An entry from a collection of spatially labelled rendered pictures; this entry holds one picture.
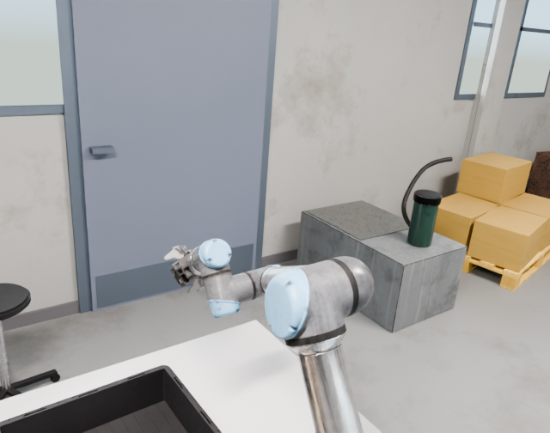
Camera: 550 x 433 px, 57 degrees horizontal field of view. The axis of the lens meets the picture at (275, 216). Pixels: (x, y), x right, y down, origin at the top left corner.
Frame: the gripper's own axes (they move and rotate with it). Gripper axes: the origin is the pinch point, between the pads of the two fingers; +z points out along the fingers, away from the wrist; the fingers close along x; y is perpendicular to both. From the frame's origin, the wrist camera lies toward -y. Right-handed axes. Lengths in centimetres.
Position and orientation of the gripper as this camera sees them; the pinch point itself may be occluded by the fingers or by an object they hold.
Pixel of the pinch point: (186, 268)
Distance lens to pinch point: 158.8
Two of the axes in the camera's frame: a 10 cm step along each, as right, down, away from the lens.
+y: -7.2, 4.9, -4.9
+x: 5.5, 8.4, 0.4
